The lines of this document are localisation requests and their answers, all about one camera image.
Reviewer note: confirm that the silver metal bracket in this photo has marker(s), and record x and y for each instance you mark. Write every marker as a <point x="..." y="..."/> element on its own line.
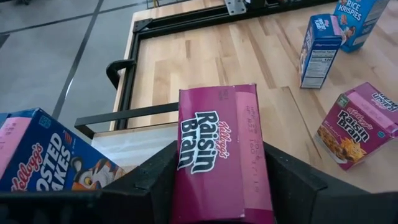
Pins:
<point x="235" y="7"/>

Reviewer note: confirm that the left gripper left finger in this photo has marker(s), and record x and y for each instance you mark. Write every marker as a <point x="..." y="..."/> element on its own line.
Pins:
<point x="158" y="177"/>

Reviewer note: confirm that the black aluminium table frame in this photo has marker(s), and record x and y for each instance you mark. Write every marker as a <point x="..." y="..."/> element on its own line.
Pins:
<point x="186" y="21"/>

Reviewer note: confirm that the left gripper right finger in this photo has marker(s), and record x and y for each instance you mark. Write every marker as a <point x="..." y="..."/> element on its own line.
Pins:
<point x="289" y="186"/>

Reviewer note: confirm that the black shelf end rail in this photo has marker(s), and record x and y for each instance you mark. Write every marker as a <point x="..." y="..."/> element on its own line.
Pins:
<point x="124" y="115"/>

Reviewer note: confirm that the Frosted Flakes cereal box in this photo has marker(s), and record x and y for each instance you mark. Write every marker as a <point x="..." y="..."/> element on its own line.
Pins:
<point x="46" y="155"/>
<point x="320" y="56"/>

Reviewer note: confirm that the wooden shelf board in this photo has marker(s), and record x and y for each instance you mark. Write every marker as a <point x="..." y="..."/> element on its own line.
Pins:
<point x="133" y="146"/>

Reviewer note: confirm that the Rice Krispies cereal box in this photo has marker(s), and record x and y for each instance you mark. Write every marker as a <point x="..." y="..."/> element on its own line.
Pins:
<point x="354" y="18"/>

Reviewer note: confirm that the Raisin Bran cereal box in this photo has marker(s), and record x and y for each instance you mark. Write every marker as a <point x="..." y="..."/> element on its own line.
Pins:
<point x="354" y="124"/>
<point x="217" y="155"/>

